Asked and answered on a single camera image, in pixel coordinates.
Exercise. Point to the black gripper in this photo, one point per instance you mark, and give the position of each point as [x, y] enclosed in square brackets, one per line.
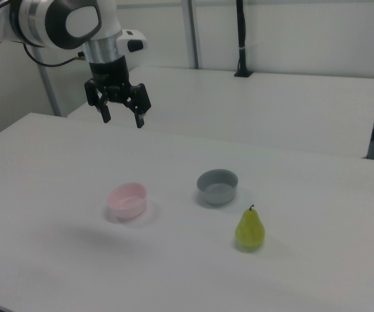
[110, 76]

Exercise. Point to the green pear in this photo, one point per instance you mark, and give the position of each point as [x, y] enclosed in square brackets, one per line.
[250, 232]

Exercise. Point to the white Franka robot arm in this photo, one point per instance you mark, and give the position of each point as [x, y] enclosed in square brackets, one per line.
[76, 19]

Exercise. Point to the pink plastic bowl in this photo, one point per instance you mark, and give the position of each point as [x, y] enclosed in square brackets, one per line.
[132, 211]

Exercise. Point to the grey plastic bowl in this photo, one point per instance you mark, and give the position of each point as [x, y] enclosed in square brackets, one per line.
[217, 196]

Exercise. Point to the white side table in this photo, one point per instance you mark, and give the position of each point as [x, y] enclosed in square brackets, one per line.
[239, 107]

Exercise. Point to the grey metal frame post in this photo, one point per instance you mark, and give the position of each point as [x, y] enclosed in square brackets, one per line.
[191, 32]
[49, 91]

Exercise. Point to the black camera pole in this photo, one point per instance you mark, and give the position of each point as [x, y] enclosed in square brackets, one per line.
[241, 32]

